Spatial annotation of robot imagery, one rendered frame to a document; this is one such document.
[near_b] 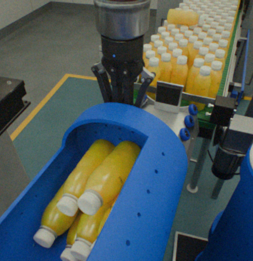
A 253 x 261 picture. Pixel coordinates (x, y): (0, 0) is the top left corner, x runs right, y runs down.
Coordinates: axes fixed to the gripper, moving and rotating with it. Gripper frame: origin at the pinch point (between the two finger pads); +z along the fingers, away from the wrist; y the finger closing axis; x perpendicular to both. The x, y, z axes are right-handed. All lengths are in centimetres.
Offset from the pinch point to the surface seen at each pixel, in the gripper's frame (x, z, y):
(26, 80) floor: -159, 116, 195
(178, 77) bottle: -53, 16, -3
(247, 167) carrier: -11.2, 14.5, -30.7
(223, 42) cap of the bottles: -78, 8, -16
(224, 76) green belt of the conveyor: -82, 26, -21
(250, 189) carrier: -7.2, 17.8, -32.5
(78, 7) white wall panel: -425, 110, 276
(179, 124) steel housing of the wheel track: -33.2, 23.3, -8.9
